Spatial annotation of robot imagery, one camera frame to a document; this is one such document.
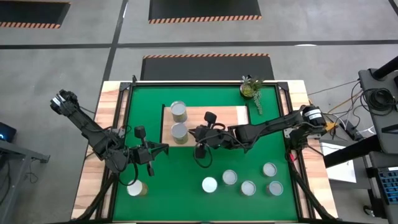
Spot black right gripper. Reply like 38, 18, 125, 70
188, 111, 233, 159

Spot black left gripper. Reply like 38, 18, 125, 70
130, 126, 170, 177

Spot pears labelled can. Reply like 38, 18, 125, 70
170, 122, 190, 145

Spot cherries labelled can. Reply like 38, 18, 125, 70
170, 100, 188, 124

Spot pineapple labelled can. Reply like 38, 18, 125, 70
126, 179, 149, 197

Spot peas labelled can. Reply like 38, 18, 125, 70
201, 176, 218, 194

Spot mixed fruit labelled can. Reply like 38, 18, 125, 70
221, 169, 238, 187

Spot silver can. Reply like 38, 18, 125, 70
240, 180, 257, 197

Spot short yellow green can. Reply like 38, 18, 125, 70
262, 162, 278, 178

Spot pink and blue can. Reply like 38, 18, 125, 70
266, 180, 284, 197

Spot wooden shelf black metal legs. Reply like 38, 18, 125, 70
159, 104, 250, 148

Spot green table mat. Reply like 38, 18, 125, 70
112, 84, 299, 222

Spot potted succulent plant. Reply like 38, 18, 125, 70
238, 74, 266, 116

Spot grey metal side table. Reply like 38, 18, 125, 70
0, 139, 51, 215

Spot white paper sheet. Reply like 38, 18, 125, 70
319, 141, 358, 184

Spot black device blue light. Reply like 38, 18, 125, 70
0, 121, 17, 144

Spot black power strip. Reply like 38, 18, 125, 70
340, 119, 358, 141

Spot black metal stand beam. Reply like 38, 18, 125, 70
323, 133, 398, 169

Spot grey equipment cart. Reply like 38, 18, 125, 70
357, 55, 398, 156

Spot blue keyboard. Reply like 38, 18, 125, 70
377, 167, 398, 206

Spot black aluminium table frame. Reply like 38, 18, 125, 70
73, 74, 340, 224

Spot black cable coil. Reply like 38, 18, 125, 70
362, 88, 398, 113

